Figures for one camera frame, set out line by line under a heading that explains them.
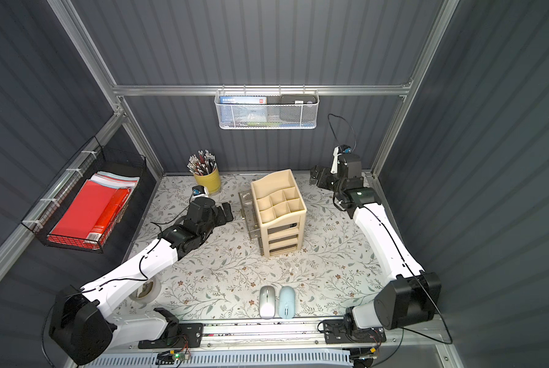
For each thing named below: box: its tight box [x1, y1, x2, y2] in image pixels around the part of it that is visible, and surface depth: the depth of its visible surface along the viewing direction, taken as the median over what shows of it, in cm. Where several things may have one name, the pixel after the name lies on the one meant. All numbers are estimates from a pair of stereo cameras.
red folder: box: [47, 179, 132, 250], surface depth 71 cm
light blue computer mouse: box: [278, 285, 296, 320], surface depth 79 cm
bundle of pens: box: [186, 149, 217, 176], surface depth 102 cm
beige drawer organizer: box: [250, 169, 307, 259], surface depth 81 cm
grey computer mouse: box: [259, 285, 276, 320], surface depth 82 cm
